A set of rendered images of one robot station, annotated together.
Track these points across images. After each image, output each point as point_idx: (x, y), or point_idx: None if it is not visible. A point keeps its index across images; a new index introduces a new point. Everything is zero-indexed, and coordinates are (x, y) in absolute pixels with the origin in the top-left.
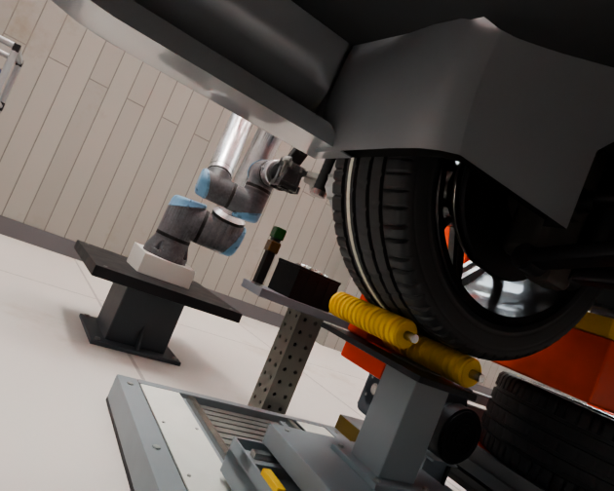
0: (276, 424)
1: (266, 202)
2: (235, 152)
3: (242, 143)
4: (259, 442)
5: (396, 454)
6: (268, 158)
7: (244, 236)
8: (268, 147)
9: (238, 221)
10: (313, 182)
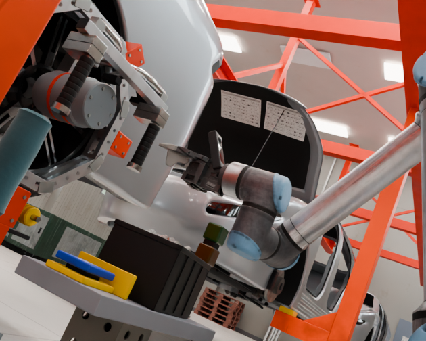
0: None
1: (241, 214)
2: (312, 200)
3: (333, 185)
4: None
5: None
6: (423, 160)
7: (416, 330)
8: (420, 148)
9: (418, 306)
10: (175, 157)
